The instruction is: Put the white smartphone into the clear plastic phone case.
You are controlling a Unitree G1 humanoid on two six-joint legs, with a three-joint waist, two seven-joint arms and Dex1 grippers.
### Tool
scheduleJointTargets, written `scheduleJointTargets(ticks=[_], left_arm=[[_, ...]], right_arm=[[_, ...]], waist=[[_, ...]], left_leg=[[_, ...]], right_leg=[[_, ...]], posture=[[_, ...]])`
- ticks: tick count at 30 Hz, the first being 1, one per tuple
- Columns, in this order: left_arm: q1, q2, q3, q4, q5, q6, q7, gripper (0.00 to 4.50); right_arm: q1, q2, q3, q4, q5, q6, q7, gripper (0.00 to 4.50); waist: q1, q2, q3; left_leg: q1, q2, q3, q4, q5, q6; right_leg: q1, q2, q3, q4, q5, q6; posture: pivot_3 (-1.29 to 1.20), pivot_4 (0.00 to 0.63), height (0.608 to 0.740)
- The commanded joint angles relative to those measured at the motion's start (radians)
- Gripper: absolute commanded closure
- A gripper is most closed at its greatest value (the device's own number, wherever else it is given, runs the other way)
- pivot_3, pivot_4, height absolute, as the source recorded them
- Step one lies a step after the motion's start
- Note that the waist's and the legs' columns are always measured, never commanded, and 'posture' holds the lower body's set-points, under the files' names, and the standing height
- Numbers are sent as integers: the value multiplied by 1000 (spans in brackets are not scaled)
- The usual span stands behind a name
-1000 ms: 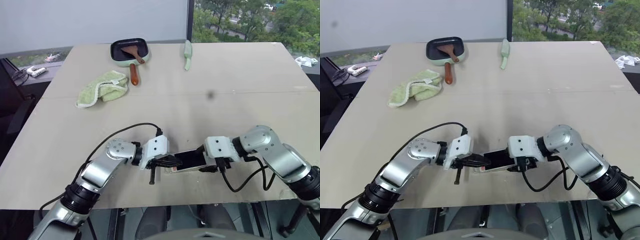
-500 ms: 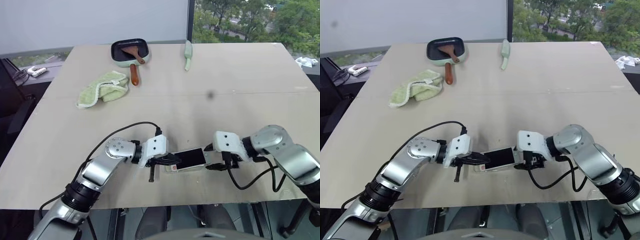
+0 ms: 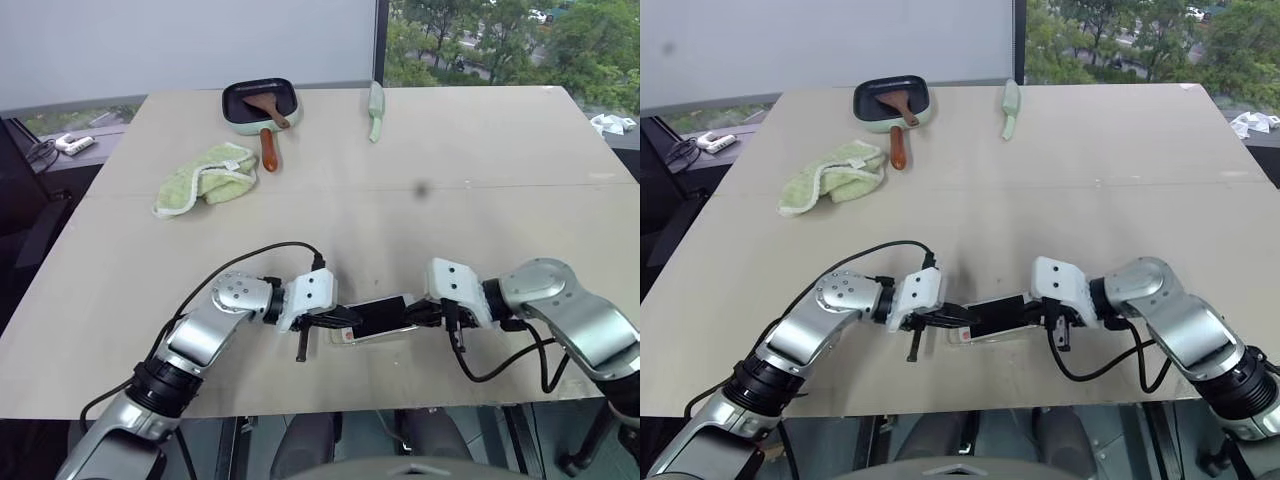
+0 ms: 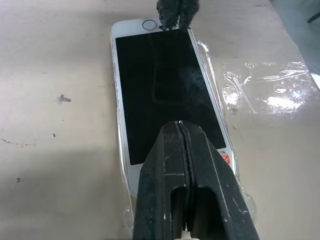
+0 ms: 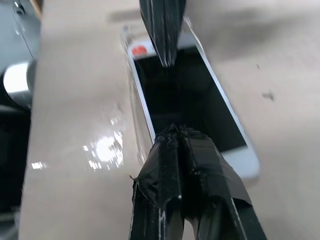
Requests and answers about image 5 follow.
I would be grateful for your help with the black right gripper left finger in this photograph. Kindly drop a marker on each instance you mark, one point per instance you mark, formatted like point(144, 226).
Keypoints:
point(160, 180)

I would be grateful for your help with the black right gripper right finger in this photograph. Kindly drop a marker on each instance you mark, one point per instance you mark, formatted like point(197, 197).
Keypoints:
point(212, 180)

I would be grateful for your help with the white smartphone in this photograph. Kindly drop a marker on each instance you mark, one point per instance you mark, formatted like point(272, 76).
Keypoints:
point(133, 100)
point(190, 100)

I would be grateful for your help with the grey cabinet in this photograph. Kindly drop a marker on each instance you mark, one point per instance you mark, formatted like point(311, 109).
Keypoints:
point(15, 27)

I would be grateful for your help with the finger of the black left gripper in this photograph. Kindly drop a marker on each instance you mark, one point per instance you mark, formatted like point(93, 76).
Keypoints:
point(153, 22)
point(173, 22)

